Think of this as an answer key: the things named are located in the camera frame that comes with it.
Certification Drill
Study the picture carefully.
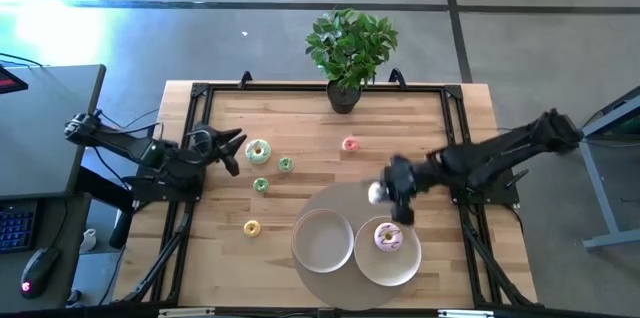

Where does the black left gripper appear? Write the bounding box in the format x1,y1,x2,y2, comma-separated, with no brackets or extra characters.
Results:
187,124,248,170

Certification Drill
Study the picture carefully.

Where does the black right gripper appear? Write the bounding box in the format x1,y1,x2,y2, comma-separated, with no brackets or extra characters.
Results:
377,154,419,212

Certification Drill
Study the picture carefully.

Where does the large green iced donut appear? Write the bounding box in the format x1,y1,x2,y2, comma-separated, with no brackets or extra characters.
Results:
244,138,273,166

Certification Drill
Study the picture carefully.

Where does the large white-iced striped donut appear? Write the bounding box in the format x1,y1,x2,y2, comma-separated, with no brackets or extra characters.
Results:
373,222,404,253

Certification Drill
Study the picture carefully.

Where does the round beige plate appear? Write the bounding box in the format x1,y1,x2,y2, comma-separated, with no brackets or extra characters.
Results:
291,207,356,274
353,215,423,288

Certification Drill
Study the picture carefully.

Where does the dark plant pot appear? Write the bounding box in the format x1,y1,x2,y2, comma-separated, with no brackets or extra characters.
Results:
325,79,363,115

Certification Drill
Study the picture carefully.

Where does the round grey-brown placemat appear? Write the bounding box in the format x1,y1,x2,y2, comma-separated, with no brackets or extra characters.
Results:
291,180,417,312

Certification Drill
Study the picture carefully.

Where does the green leafy plant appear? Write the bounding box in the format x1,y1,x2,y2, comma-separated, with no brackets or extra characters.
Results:
304,7,400,91

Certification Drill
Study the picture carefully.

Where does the small white object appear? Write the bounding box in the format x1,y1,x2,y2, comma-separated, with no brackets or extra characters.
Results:
79,228,98,255

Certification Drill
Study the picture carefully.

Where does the dark grey desk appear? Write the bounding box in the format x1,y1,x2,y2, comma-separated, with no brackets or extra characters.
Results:
0,63,108,202

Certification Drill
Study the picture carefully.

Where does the grey metal side table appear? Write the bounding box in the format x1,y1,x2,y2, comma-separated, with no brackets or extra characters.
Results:
578,84,640,253

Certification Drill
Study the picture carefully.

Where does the screen with red glow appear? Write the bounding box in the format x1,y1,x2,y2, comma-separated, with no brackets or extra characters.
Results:
0,64,30,96

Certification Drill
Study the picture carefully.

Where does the black backlit keyboard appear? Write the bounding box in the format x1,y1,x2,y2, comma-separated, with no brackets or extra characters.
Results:
0,199,40,255

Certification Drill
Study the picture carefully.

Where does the black computer mouse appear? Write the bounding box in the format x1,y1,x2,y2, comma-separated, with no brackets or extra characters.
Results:
19,246,62,301

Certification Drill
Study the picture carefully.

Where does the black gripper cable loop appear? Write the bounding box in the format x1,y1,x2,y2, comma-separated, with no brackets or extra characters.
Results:
185,126,214,155

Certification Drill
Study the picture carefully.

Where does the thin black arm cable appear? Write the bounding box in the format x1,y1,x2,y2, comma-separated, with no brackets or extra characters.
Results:
91,106,162,134

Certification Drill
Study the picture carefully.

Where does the black aluminium table frame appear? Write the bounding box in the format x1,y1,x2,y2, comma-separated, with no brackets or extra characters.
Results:
112,70,540,309

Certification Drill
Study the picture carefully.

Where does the silver metal bracket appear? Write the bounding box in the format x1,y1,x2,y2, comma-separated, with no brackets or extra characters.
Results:
437,308,495,318
157,307,217,318

